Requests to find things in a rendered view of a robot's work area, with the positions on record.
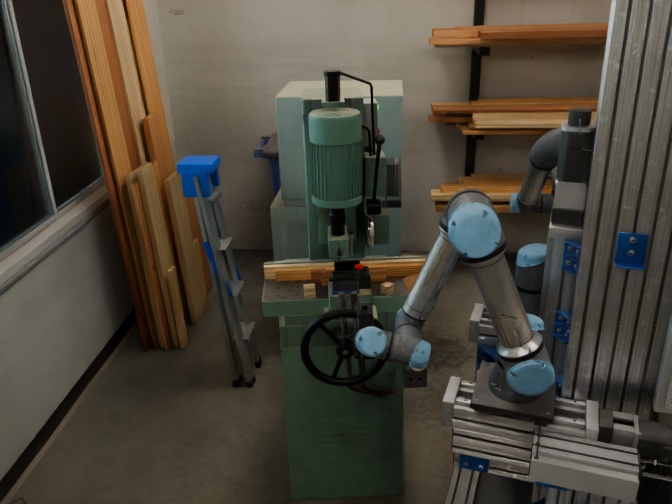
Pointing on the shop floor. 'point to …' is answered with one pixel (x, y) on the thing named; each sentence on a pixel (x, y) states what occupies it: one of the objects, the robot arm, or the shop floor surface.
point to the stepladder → (191, 178)
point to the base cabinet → (341, 429)
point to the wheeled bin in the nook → (270, 157)
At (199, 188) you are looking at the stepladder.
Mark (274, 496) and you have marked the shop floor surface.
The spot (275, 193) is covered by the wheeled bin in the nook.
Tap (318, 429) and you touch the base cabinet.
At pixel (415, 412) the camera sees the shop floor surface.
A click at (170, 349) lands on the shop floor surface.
